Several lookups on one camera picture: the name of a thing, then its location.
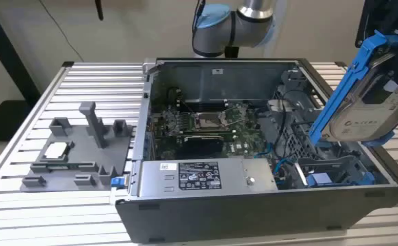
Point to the silver power supply unit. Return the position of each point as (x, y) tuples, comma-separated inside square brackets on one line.
[(158, 179)]

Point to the black RAM slots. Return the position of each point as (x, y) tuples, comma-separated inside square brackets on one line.
[(202, 103)]

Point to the silver disk bay cage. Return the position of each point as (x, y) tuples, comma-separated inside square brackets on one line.
[(288, 107)]

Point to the silver CPU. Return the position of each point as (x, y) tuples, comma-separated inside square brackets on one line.
[(56, 151)]

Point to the black graphics card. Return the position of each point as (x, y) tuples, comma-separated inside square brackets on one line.
[(201, 146)]

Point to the black open PC case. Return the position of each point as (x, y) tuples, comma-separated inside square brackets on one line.
[(239, 220)]

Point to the black hanging rod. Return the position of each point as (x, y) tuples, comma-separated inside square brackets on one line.
[(99, 10)]

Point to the CPU socket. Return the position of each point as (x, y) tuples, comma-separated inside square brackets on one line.
[(206, 122)]

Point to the green motherboard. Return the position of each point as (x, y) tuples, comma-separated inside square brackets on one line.
[(246, 143)]

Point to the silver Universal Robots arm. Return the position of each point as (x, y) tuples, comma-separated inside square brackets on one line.
[(219, 30)]

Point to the grey parts rack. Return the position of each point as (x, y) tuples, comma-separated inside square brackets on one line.
[(86, 156)]

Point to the blue case latch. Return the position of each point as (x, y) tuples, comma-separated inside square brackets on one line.
[(116, 182)]

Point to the blue empty disk carrier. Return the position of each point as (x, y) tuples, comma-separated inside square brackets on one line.
[(322, 179)]

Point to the green RAM stick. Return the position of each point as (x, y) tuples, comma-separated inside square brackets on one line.
[(66, 166)]

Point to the black stand with base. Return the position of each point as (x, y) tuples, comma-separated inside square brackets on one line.
[(4, 51)]

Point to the hard disk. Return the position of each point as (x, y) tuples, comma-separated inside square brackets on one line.
[(356, 120)]

